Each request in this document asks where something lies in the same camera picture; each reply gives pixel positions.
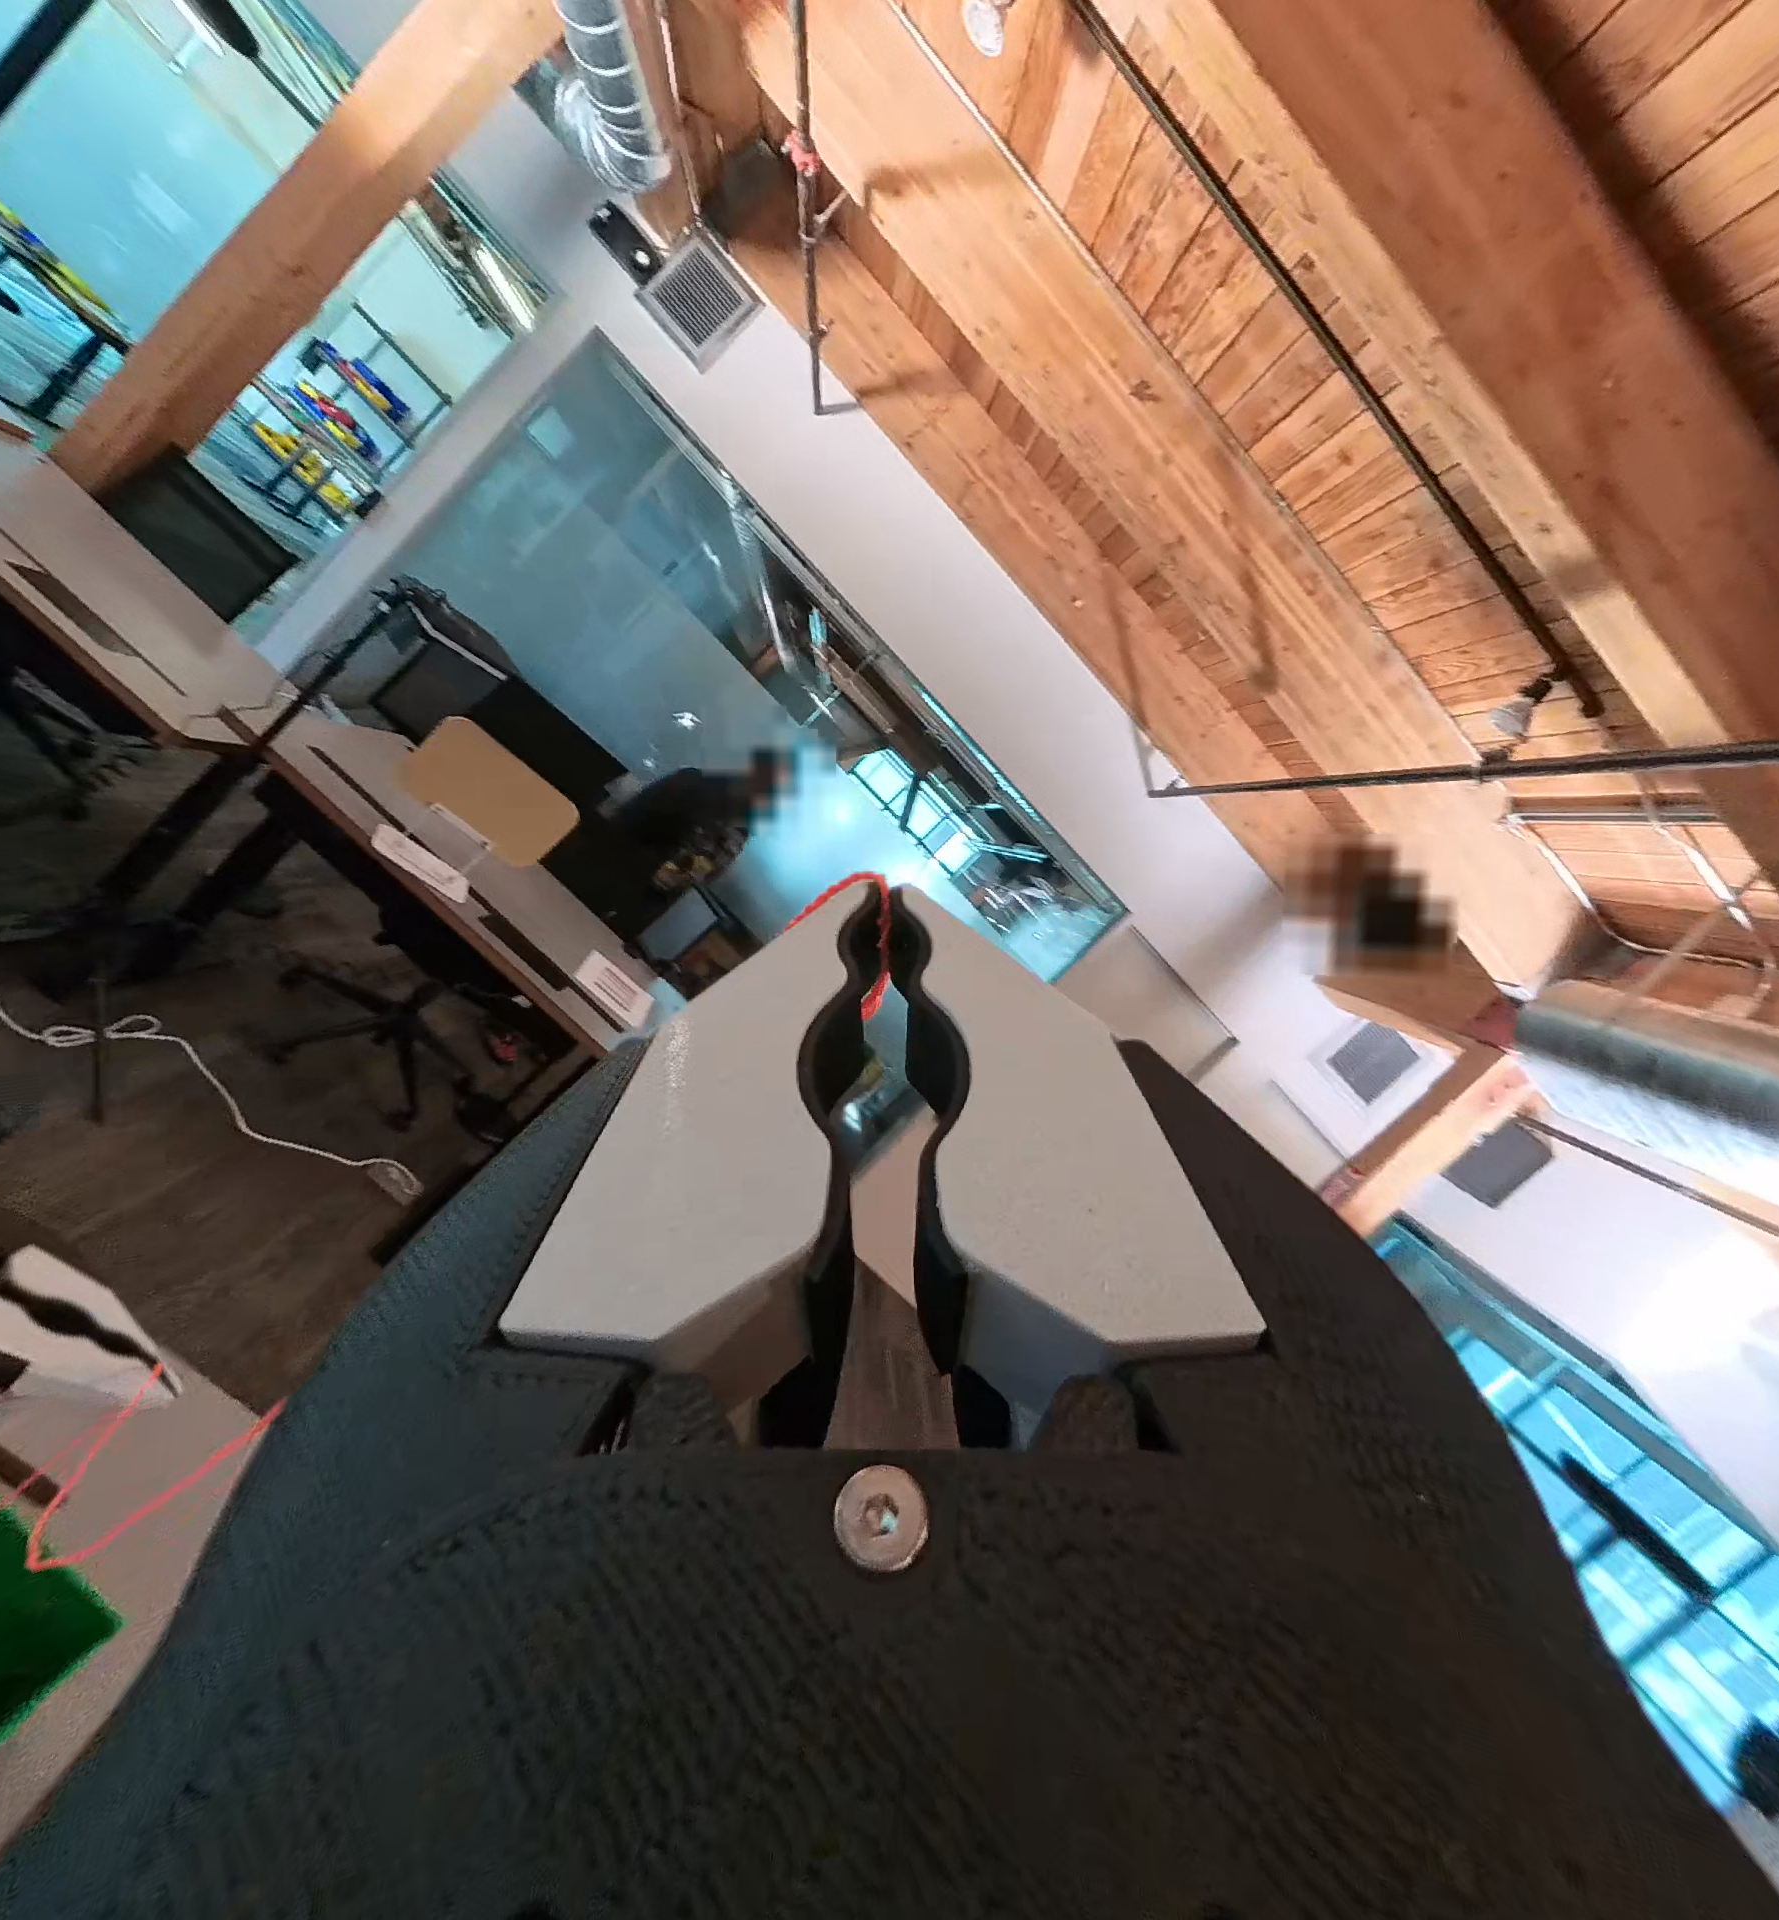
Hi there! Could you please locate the black office chair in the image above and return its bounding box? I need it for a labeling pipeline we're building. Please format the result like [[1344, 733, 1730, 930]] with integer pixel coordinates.
[[270, 868, 537, 1129]]

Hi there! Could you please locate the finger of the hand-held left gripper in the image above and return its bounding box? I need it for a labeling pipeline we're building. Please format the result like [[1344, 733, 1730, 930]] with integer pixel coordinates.
[[0, 1249, 188, 1413]]

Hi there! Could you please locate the orange yo-yo string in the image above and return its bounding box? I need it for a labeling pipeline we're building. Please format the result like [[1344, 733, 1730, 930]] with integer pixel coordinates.
[[0, 873, 921, 1581]]

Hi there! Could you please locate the narrow silver air duct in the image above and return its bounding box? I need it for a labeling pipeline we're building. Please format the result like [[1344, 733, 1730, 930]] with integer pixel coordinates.
[[547, 0, 689, 199]]

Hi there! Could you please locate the white desk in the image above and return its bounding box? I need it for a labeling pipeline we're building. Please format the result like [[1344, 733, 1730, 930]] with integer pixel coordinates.
[[0, 1322, 293, 1891]]

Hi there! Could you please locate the white wall vent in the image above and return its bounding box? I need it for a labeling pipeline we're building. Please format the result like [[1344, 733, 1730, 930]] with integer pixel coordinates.
[[641, 231, 770, 365]]

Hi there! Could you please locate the shelf with coloured bins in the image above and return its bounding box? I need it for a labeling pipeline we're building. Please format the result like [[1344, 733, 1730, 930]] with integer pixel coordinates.
[[245, 328, 459, 533]]

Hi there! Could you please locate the long wooden desk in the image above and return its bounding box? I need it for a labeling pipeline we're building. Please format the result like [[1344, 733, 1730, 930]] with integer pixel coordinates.
[[0, 450, 670, 1058]]

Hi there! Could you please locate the white cable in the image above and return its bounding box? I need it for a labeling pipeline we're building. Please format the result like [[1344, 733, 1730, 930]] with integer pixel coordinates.
[[0, 868, 432, 1207]]

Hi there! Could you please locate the black wall speaker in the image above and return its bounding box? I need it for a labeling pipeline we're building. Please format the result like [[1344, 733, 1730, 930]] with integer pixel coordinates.
[[1442, 1117, 1558, 1210]]

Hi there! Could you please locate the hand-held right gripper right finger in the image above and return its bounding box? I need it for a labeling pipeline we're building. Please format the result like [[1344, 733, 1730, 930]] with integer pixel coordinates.
[[894, 882, 1268, 1399]]

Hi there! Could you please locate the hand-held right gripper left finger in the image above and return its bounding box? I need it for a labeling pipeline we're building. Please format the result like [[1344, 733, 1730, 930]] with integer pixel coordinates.
[[500, 882, 895, 1413]]

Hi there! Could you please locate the wooden post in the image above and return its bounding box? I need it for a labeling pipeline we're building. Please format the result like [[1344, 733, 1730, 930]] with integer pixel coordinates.
[[50, 0, 566, 501]]

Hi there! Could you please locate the tan chair back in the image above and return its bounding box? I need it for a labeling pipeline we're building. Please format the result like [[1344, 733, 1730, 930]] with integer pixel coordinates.
[[398, 717, 588, 869]]

